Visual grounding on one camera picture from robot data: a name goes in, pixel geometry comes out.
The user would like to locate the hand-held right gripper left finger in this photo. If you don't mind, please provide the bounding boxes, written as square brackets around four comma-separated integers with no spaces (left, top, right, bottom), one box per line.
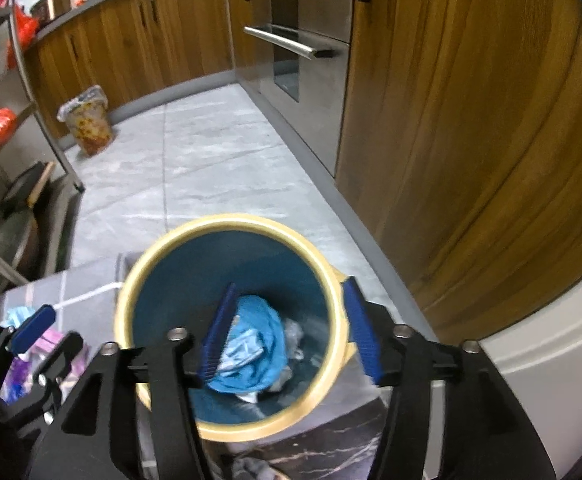
[26,282,239,480]

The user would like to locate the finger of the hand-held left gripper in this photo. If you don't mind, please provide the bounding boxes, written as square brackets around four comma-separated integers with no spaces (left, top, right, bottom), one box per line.
[1,331,86,426]
[0,304,58,391]

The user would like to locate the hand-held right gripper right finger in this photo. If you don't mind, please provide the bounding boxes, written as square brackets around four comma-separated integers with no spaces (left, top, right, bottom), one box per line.
[341,276,556,480]

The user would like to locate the blue face mask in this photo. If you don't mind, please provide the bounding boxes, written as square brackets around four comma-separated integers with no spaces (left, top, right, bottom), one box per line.
[218,330,266,376]
[3,305,39,328]

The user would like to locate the blue plastic bag white label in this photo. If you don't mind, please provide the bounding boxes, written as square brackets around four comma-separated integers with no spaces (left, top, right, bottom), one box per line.
[206,294,288,395]

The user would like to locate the blue bucket with yellow rim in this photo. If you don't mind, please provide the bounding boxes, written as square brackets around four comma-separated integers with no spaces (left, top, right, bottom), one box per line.
[113,214,359,443]

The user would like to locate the floral trash bin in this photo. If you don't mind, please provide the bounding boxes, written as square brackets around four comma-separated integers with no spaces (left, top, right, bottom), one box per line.
[57,85,114,157]

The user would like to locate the clear crumpled plastic wrap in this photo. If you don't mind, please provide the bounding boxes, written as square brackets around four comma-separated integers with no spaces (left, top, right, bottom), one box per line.
[271,317,306,391]

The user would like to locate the grey pot lid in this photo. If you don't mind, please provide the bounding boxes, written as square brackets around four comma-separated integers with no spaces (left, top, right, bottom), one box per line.
[0,210,39,271]

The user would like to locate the white tall appliance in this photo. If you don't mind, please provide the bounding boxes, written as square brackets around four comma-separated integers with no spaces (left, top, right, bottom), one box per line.
[481,240,582,480]

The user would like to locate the wooden kitchen cabinets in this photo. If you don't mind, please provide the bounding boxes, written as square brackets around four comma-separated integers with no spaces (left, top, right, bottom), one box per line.
[23,0,582,346]

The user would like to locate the stainless steel built-in oven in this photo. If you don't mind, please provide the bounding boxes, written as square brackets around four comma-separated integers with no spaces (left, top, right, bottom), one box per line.
[233,0,359,178]

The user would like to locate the stainless steel shelf rack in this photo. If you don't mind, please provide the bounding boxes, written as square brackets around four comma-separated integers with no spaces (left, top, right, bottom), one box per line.
[0,0,86,306]

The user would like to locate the black pan wooden handle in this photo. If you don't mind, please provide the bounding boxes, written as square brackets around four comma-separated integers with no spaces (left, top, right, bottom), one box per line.
[0,160,56,216]

